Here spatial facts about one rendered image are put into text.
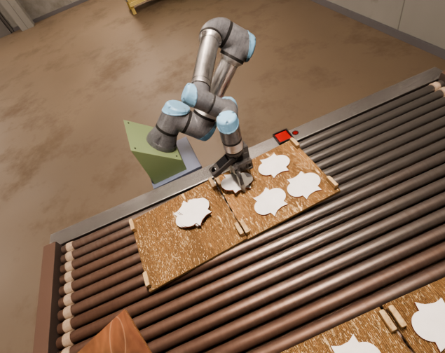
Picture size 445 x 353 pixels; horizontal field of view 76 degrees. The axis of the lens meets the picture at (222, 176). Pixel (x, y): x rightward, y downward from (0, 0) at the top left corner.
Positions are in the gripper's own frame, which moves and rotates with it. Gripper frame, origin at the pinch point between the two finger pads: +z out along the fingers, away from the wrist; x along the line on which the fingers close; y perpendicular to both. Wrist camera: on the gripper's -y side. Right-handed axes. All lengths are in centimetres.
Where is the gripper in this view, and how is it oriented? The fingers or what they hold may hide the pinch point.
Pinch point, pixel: (237, 183)
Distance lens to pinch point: 124.2
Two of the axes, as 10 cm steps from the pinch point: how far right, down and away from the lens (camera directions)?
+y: 9.0, -4.2, 1.2
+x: -3.9, -6.4, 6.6
